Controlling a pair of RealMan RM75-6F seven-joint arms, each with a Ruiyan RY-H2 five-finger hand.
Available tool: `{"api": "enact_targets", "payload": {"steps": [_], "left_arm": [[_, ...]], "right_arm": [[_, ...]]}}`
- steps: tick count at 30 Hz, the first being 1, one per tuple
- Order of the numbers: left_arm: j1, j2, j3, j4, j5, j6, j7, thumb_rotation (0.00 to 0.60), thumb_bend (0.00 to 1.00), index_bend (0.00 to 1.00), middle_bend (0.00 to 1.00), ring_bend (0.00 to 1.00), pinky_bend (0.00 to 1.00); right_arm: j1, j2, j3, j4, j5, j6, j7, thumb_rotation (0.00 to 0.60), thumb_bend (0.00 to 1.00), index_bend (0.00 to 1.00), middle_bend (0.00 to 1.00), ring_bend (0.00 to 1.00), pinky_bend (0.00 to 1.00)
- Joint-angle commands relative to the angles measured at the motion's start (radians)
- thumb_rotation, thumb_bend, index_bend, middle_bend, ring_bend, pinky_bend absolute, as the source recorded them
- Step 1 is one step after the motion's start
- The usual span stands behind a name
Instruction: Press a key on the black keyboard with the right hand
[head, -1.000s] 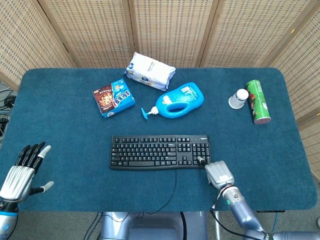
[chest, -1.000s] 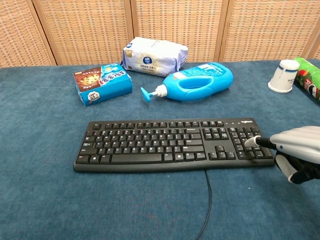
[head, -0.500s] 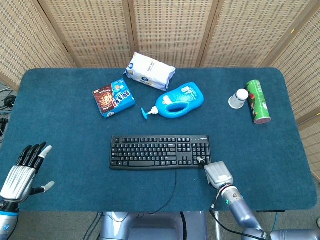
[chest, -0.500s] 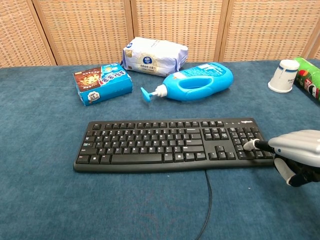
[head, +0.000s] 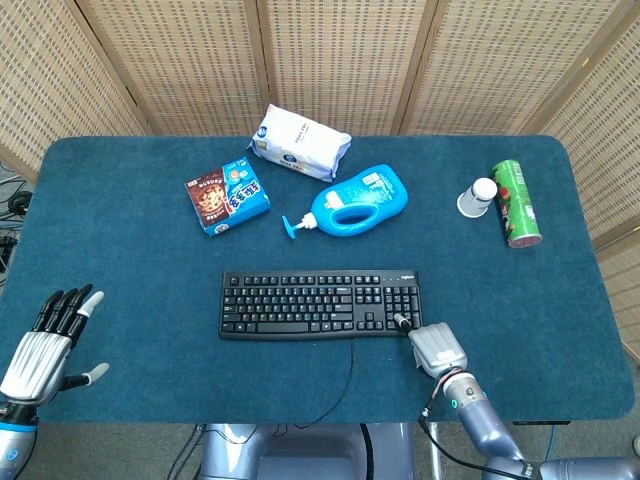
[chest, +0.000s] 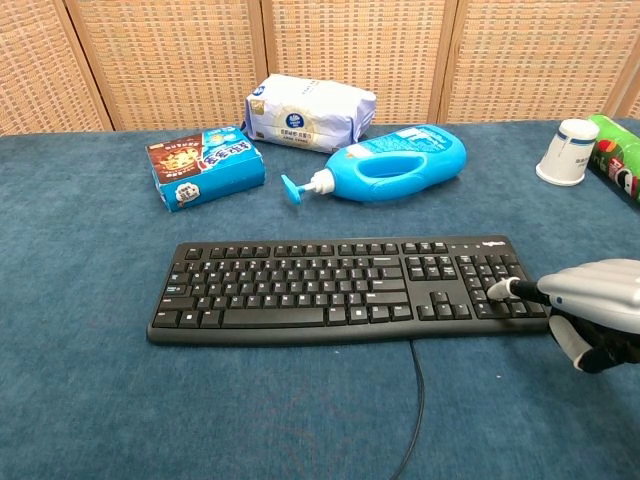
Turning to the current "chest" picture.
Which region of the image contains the white tissue pack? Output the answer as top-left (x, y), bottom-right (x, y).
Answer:
top-left (242, 73), bottom-right (377, 155)

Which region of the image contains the blue table mat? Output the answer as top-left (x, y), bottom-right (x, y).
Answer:
top-left (0, 118), bottom-right (640, 480)

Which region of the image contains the green chips can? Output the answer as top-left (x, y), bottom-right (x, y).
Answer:
top-left (585, 114), bottom-right (640, 203)

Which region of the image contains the white paper cup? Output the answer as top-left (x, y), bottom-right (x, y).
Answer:
top-left (535, 118), bottom-right (601, 188)

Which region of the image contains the black keyboard cable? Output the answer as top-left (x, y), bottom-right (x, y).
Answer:
top-left (388, 339), bottom-right (427, 480)

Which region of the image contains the blue pump detergent bottle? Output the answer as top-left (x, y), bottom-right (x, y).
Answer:
top-left (280, 124), bottom-right (468, 206)

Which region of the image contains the woven folding screen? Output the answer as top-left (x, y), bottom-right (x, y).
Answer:
top-left (0, 0), bottom-right (640, 137)

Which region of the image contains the blue cookie box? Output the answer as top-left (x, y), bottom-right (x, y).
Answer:
top-left (145, 125), bottom-right (267, 214)

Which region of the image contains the black computer keyboard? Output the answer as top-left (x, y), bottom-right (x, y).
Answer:
top-left (146, 234), bottom-right (551, 347)

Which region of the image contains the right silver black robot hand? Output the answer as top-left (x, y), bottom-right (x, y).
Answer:
top-left (486, 258), bottom-right (640, 374)

